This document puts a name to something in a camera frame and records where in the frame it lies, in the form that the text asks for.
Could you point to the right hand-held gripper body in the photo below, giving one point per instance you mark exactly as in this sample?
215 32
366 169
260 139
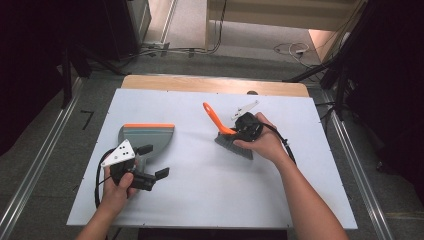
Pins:
248 126

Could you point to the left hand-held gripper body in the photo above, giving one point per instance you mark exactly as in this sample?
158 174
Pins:
120 154

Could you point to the grey dustpan with orange edge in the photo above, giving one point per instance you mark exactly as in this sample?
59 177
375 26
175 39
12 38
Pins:
150 136

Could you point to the orange brush with grey bristles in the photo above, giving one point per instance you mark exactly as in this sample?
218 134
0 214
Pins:
218 120

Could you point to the person's right hand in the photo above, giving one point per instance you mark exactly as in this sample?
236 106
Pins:
270 145

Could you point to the person's left hand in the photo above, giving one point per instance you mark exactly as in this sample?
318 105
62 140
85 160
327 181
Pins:
115 196

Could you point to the white board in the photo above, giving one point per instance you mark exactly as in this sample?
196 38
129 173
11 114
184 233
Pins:
206 186

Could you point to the wooden table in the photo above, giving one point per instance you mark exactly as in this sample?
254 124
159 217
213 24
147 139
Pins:
200 85

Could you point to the black metal stand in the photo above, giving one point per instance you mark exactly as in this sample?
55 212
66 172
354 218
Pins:
340 66
68 76

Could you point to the beige wooden furniture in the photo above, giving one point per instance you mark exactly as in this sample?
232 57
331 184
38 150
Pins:
283 13

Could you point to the dark cabinet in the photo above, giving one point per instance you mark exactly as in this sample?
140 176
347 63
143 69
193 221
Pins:
133 23

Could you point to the aluminium floor rail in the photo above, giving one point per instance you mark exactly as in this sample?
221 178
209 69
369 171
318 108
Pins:
360 173
40 160

